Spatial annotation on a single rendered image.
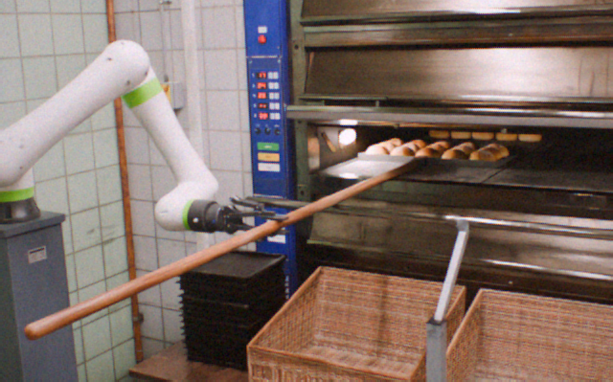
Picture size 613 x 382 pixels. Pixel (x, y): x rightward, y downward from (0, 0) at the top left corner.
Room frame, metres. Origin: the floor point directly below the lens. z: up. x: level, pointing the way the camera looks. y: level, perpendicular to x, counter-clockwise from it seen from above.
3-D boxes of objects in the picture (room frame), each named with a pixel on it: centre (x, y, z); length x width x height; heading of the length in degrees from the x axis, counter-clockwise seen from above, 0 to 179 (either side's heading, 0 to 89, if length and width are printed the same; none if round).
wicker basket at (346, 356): (2.29, -0.13, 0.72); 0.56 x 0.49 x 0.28; 59
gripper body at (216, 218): (2.02, 0.23, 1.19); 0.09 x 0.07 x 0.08; 59
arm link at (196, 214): (2.07, 0.30, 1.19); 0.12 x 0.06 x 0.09; 149
